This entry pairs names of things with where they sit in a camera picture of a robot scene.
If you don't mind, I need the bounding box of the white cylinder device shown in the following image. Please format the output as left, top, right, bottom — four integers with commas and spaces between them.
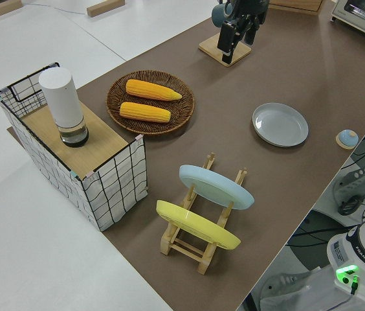
38, 67, 90, 148

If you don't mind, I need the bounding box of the yellow plate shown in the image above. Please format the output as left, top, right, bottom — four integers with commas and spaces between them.
155, 200, 242, 251

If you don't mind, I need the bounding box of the wooden mug tree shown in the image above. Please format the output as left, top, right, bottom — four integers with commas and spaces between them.
198, 32, 253, 68

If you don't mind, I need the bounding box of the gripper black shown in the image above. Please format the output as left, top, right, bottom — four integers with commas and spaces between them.
218, 0, 269, 67

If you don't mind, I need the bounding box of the round wicker basket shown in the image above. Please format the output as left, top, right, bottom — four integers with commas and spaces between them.
106, 69, 196, 135

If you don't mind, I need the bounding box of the small blue dome bell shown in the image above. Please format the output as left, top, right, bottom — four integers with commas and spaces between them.
335, 129, 360, 150

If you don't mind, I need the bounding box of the brown table mat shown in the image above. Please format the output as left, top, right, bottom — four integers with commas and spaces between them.
6, 0, 365, 311

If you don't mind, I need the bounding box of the wire basket with grid liner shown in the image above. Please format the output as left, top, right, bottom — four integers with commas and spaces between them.
0, 60, 148, 233

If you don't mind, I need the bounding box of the cream toaster oven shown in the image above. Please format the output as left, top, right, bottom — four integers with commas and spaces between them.
329, 0, 365, 43

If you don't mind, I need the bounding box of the gray plate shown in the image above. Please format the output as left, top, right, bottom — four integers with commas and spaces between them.
251, 102, 309, 148

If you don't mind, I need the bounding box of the wooden board lid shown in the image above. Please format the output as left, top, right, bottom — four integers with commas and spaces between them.
20, 103, 128, 172

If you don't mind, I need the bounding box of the wooden dish rack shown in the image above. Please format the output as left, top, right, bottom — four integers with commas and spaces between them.
159, 151, 249, 275

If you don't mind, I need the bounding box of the white plastic stand base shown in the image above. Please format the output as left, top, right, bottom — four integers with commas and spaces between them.
331, 163, 365, 208

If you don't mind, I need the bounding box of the light blue plate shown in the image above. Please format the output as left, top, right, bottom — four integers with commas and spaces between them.
179, 164, 255, 211

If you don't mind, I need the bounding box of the dark blue mug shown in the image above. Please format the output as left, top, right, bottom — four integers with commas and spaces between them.
210, 0, 235, 29

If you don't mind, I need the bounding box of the blunt yellow corn cob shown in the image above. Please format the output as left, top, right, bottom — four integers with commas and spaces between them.
118, 101, 172, 124

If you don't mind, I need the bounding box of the white crumpled cover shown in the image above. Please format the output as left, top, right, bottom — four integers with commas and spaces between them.
250, 265, 335, 311

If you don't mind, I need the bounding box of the pointed yellow corn cob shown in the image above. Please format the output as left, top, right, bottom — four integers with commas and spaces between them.
126, 78, 183, 102

